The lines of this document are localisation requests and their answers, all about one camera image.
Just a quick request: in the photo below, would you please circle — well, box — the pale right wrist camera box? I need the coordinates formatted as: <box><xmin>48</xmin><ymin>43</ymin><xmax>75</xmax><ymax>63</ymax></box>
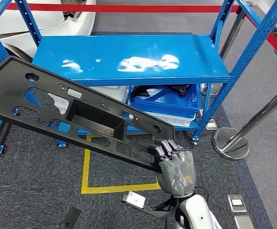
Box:
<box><xmin>124</xmin><ymin>191</ymin><xmax>146</xmax><ymax>209</ymax></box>

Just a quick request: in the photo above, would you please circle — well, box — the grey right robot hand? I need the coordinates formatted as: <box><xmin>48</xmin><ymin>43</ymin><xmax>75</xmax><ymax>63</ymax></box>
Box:
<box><xmin>149</xmin><ymin>138</ymin><xmax>197</xmax><ymax>198</ymax></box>

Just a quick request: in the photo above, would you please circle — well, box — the small black plastic part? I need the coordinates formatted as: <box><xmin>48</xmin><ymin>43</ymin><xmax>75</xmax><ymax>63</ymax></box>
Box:
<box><xmin>170</xmin><ymin>84</ymin><xmax>191</xmax><ymax>97</ymax></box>

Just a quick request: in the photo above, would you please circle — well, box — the long black plastic frame part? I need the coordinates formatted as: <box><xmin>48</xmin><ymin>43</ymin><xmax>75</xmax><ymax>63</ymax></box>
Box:
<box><xmin>0</xmin><ymin>56</ymin><xmax>176</xmax><ymax>175</ymax></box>

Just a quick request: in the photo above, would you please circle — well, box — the black left wrist bracket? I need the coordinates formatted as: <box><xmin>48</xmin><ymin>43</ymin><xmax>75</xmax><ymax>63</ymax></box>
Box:
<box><xmin>57</xmin><ymin>206</ymin><xmax>83</xmax><ymax>229</ymax></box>

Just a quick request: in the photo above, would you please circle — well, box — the white car body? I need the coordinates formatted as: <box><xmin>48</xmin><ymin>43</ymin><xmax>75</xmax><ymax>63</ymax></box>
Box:
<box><xmin>0</xmin><ymin>0</ymin><xmax>96</xmax><ymax>62</ymax></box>

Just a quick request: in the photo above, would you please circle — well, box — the blue metal shelf rack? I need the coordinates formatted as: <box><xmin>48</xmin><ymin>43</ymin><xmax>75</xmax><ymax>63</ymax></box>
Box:
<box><xmin>0</xmin><ymin>0</ymin><xmax>277</xmax><ymax>149</ymax></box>

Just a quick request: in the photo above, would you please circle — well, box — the silver floor socket box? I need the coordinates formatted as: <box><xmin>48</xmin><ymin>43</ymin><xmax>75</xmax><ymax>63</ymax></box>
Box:
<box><xmin>234</xmin><ymin>215</ymin><xmax>254</xmax><ymax>229</ymax></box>
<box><xmin>227</xmin><ymin>194</ymin><xmax>247</xmax><ymax>213</ymax></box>
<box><xmin>199</xmin><ymin>109</ymin><xmax>218</xmax><ymax>131</ymax></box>

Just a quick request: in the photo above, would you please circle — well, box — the black right camera bracket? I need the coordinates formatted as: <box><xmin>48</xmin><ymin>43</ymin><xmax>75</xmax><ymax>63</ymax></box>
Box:
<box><xmin>122</xmin><ymin>195</ymin><xmax>179</xmax><ymax>219</ymax></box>

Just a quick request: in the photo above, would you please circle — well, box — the blue plastic tray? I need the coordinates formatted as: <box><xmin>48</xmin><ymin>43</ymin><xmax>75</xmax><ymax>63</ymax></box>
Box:
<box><xmin>130</xmin><ymin>84</ymin><xmax>202</xmax><ymax>120</ymax></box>

